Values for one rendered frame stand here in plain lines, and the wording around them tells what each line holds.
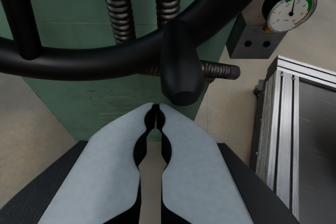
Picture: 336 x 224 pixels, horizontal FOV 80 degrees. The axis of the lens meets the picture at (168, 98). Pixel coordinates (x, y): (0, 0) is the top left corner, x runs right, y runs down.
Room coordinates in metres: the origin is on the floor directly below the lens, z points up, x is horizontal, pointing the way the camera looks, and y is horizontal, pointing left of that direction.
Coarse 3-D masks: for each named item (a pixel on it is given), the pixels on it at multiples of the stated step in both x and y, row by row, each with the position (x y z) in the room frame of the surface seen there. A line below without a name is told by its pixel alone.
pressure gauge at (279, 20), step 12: (264, 0) 0.29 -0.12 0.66; (276, 0) 0.27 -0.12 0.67; (288, 0) 0.27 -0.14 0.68; (300, 0) 0.27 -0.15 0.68; (312, 0) 0.27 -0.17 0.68; (264, 12) 0.28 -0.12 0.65; (276, 12) 0.27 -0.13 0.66; (288, 12) 0.27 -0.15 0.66; (300, 12) 0.27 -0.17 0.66; (312, 12) 0.27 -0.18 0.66; (276, 24) 0.27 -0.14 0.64; (288, 24) 0.27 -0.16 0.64; (300, 24) 0.27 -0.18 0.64
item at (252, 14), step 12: (252, 0) 0.36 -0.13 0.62; (240, 12) 0.32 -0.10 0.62; (252, 12) 0.32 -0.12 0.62; (240, 24) 0.30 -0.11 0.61; (252, 24) 0.29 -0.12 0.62; (264, 24) 0.30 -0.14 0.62; (240, 36) 0.29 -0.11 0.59; (252, 36) 0.29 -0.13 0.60; (264, 36) 0.30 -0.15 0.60; (276, 36) 0.30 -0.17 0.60; (228, 48) 0.31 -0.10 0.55; (240, 48) 0.29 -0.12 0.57; (252, 48) 0.29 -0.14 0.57; (264, 48) 0.30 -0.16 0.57
